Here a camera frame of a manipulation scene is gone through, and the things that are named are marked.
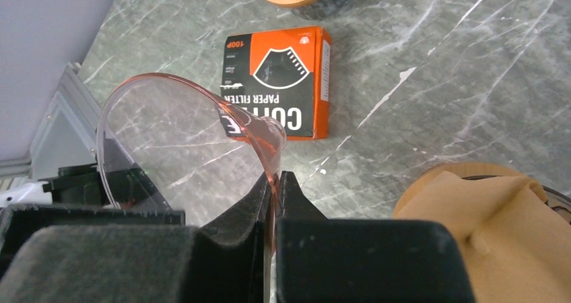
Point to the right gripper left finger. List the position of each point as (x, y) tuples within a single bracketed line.
[(72, 254)]

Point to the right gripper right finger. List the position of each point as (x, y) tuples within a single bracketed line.
[(319, 259)]

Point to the pink clear plastic dripper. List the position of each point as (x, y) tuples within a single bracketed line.
[(198, 151)]

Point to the orange coffee filter box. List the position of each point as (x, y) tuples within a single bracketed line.
[(283, 74)]

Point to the brown paper coffee filter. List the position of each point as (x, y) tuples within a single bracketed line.
[(508, 259)]

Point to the clear glass dripper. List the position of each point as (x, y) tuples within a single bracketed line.
[(555, 200)]

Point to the grey glass dripper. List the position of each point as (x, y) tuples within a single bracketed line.
[(321, 9)]

